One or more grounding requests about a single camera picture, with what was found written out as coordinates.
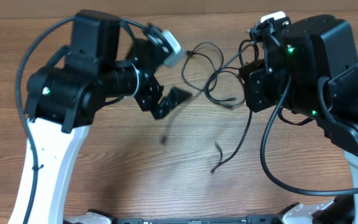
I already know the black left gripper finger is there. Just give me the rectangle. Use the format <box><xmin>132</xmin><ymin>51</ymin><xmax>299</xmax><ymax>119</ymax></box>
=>
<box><xmin>158</xmin><ymin>87</ymin><xmax>192</xmax><ymax>118</ymax></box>
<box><xmin>125</xmin><ymin>38</ymin><xmax>163</xmax><ymax>75</ymax></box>

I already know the black USB cable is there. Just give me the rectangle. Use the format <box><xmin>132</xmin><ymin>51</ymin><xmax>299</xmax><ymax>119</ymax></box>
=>
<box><xmin>158</xmin><ymin>42</ymin><xmax>260</xmax><ymax>174</ymax></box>

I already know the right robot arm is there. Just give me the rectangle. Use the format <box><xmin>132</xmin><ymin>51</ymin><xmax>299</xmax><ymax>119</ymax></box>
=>
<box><xmin>239</xmin><ymin>11</ymin><xmax>358</xmax><ymax>223</ymax></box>

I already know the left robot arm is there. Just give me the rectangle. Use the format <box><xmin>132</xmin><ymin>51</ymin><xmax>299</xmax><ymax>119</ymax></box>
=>
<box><xmin>9</xmin><ymin>9</ymin><xmax>190</xmax><ymax>223</ymax></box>

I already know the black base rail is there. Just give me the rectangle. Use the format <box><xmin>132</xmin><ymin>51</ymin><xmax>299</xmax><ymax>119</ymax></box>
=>
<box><xmin>114</xmin><ymin>214</ymin><xmax>283</xmax><ymax>224</ymax></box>

